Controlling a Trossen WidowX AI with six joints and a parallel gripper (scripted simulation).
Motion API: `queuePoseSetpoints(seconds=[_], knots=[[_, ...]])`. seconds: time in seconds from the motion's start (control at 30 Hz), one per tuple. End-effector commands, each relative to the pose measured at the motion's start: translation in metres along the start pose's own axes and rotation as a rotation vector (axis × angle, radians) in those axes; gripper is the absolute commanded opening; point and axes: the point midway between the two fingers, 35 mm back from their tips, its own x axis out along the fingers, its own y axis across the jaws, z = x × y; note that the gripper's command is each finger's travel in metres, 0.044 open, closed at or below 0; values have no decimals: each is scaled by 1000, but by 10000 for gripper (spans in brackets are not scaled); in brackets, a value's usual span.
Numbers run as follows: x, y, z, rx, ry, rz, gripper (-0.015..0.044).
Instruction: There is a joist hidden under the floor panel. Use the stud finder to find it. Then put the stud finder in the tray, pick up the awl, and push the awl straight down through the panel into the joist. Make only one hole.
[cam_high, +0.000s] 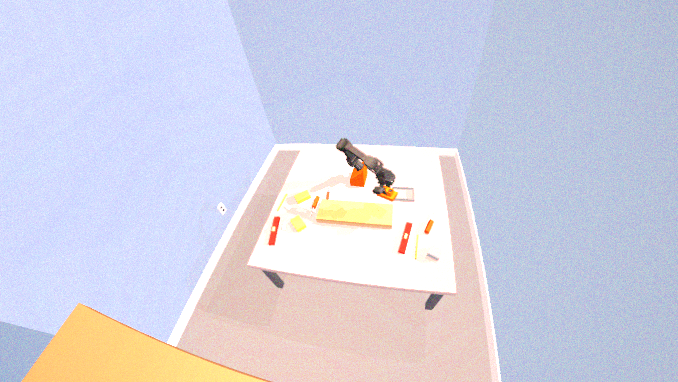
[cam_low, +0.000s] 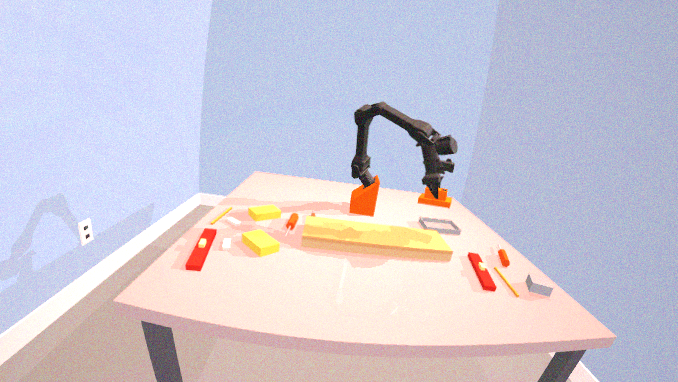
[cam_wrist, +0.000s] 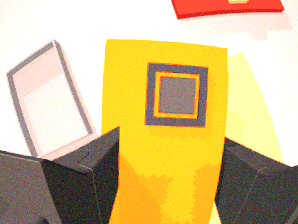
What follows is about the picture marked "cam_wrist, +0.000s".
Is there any red flat bar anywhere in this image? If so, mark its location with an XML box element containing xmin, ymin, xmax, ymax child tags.
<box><xmin>172</xmin><ymin>0</ymin><xmax>285</xmax><ymax>20</ymax></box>

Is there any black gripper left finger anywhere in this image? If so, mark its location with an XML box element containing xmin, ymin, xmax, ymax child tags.
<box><xmin>0</xmin><ymin>127</ymin><xmax>120</xmax><ymax>224</ymax></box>

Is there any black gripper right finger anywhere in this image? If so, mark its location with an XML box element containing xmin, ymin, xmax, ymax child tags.
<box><xmin>214</xmin><ymin>137</ymin><xmax>298</xmax><ymax>224</ymax></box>

